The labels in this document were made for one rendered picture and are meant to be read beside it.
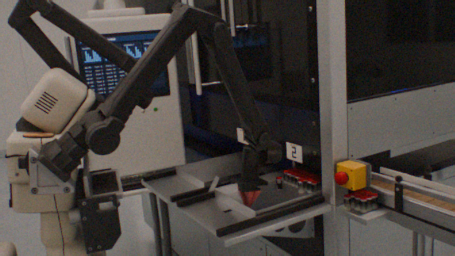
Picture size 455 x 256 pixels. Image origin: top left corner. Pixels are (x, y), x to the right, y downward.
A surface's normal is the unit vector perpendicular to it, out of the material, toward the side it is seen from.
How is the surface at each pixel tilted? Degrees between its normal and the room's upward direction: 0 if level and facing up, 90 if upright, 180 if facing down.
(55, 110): 90
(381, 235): 90
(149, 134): 90
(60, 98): 90
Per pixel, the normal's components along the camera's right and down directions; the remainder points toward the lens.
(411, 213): -0.86, 0.18
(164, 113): 0.34, 0.18
